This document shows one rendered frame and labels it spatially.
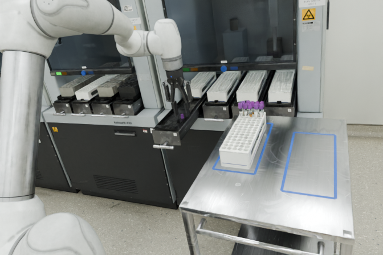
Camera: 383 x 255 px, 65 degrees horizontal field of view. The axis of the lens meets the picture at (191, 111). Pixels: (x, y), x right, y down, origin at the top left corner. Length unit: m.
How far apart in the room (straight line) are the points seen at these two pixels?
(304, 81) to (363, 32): 1.17
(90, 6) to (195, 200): 0.60
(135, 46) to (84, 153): 1.07
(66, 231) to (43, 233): 0.05
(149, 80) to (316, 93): 0.87
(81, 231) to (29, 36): 0.49
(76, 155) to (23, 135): 1.38
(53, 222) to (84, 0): 0.52
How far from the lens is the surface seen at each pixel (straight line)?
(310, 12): 1.40
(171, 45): 1.28
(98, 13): 0.83
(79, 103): 1.96
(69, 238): 0.73
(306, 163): 1.04
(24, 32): 0.88
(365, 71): 2.66
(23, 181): 0.88
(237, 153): 0.99
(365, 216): 2.11
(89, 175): 2.26
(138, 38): 1.31
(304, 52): 1.44
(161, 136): 1.37
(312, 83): 1.48
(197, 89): 1.59
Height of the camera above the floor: 1.42
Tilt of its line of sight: 24 degrees down
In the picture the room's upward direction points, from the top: 9 degrees counter-clockwise
